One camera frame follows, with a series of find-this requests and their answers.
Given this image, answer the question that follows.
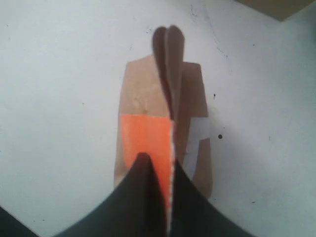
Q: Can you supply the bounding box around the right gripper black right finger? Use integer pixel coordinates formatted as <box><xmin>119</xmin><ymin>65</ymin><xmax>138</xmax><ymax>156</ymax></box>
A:
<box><xmin>169</xmin><ymin>161</ymin><xmax>252</xmax><ymax>237</ymax></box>

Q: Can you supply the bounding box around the brown paper bag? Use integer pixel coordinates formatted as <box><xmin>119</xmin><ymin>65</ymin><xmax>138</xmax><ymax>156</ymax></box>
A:
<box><xmin>237</xmin><ymin>0</ymin><xmax>314</xmax><ymax>21</ymax></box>

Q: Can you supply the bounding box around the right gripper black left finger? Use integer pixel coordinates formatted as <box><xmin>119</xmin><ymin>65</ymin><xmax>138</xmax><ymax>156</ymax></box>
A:
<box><xmin>59</xmin><ymin>153</ymin><xmax>167</xmax><ymax>237</ymax></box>

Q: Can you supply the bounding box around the brown kraft pouch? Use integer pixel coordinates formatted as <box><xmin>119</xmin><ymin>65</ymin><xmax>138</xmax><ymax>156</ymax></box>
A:
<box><xmin>114</xmin><ymin>25</ymin><xmax>212</xmax><ymax>217</ymax></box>

